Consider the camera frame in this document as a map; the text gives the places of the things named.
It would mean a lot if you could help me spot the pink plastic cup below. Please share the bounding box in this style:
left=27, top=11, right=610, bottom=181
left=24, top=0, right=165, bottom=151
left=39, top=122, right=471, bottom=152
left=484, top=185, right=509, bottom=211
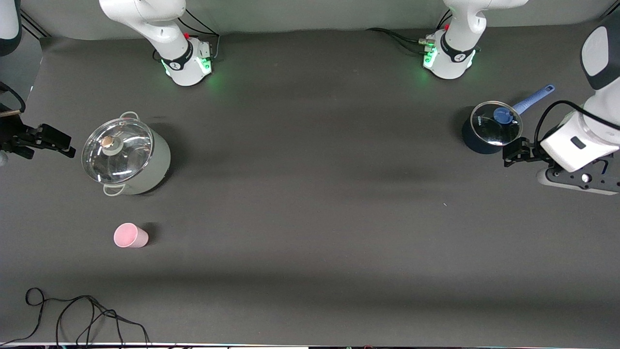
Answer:
left=113, top=222, right=149, bottom=248

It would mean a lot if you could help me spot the glass lid with blue knob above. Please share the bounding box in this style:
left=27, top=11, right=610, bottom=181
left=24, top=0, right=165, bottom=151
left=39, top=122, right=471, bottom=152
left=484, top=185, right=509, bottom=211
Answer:
left=470, top=101, right=523, bottom=146

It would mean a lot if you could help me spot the dark blue saucepan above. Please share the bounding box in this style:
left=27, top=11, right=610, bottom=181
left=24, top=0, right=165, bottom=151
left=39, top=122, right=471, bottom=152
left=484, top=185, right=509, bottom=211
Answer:
left=461, top=84, right=556, bottom=155

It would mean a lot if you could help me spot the pale green cooking pot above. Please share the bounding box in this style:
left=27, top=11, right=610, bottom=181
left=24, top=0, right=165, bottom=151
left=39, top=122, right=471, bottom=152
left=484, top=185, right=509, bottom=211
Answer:
left=81, top=111, right=171, bottom=196

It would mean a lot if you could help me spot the dark grey table mat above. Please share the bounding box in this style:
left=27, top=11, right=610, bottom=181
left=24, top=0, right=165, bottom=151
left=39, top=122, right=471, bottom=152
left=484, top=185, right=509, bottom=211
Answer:
left=0, top=19, right=620, bottom=347

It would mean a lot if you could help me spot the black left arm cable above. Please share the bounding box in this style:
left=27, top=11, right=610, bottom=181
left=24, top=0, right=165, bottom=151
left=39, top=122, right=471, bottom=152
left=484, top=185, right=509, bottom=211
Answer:
left=535, top=100, right=620, bottom=146

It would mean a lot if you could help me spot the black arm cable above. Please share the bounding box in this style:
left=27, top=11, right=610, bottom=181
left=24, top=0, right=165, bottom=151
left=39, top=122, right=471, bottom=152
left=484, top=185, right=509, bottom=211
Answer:
left=535, top=100, right=620, bottom=146
left=0, top=81, right=26, bottom=115

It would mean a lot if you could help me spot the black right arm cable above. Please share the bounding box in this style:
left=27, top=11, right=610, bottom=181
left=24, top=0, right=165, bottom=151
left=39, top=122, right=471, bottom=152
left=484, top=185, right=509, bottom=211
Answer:
left=0, top=81, right=26, bottom=115

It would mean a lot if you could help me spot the thin black loose cable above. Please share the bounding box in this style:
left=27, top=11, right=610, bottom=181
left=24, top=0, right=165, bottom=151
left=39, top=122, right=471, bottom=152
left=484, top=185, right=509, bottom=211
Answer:
left=0, top=287, right=151, bottom=346

